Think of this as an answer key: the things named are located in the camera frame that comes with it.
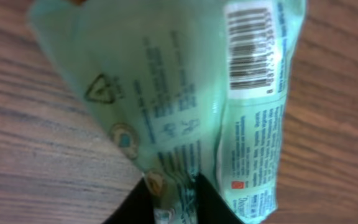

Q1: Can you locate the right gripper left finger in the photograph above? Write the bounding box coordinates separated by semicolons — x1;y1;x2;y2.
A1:
103;180;155;224

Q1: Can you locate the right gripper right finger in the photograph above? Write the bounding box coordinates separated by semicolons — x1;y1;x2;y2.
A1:
196;174;242;224

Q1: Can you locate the teal orange tissue pack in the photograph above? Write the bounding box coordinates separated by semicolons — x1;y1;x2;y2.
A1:
28;0;307;223

